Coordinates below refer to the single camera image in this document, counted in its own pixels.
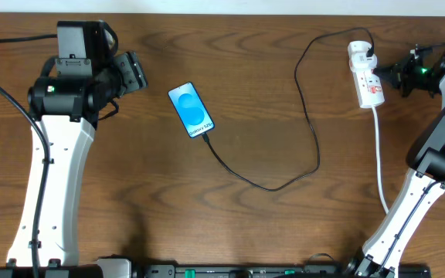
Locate black USB charging cable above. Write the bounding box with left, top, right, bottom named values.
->
left=201, top=26, right=376, bottom=192

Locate blue Galaxy smartphone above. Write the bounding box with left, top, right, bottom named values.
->
left=168, top=82, right=215, bottom=138

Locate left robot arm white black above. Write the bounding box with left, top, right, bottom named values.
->
left=0, top=20, right=148, bottom=277

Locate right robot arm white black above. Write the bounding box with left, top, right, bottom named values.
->
left=348, top=46, right=445, bottom=277

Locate white power strip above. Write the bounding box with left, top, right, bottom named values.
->
left=348, top=41, right=385, bottom=109

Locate white power strip cord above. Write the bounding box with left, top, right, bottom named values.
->
left=371, top=105, right=390, bottom=215

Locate black right camera cable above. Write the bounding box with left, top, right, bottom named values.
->
left=380, top=41, right=445, bottom=277

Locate black camera cable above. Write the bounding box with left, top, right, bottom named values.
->
left=0, top=32, right=58, bottom=278
left=380, top=41, right=445, bottom=277

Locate black left camera cable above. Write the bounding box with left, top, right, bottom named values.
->
left=0, top=32, right=58, bottom=278

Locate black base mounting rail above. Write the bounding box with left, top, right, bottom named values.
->
left=137, top=264, right=354, bottom=278

